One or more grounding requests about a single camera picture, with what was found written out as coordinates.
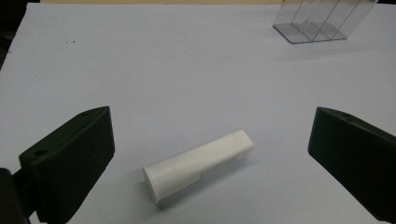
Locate clear acrylic organizer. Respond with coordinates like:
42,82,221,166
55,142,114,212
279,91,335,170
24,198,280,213
272,0,379,45

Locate white plastic tube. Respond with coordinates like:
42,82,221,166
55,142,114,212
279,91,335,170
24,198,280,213
142,129,255,205

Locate white table mat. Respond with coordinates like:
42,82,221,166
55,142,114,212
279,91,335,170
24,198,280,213
0,3,396,224

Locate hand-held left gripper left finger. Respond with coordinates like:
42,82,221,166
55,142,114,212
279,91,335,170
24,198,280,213
18,105,116,224

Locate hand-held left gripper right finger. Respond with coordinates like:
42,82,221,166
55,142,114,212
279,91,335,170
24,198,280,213
307,106,396,224

